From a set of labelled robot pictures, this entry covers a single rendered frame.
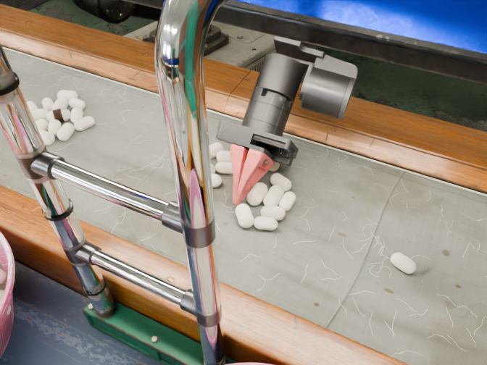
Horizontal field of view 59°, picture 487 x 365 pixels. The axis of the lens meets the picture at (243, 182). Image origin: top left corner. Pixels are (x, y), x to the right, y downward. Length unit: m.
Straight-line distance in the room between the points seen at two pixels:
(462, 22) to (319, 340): 0.32
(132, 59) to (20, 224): 0.41
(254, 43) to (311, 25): 1.21
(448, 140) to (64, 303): 0.60
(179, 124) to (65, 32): 0.80
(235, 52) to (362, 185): 0.91
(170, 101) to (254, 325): 0.31
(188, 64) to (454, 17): 0.17
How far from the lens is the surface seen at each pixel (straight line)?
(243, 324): 0.48
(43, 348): 0.61
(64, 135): 0.74
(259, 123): 0.56
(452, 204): 0.67
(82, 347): 0.60
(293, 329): 0.48
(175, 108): 0.22
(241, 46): 1.50
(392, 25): 0.31
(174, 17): 0.20
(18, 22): 1.10
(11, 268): 0.57
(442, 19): 0.31
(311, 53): 0.59
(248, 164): 0.55
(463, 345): 0.55
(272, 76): 0.58
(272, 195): 0.58
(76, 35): 0.99
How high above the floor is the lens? 1.19
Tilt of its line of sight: 46 degrees down
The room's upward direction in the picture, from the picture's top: straight up
